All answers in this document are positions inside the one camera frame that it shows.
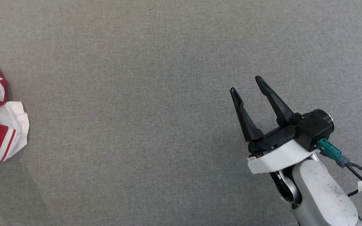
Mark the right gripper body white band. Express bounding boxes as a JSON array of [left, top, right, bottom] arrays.
[[247, 124, 319, 175]]

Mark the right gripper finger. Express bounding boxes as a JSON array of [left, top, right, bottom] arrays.
[[255, 76, 302, 128], [230, 87, 264, 143]]

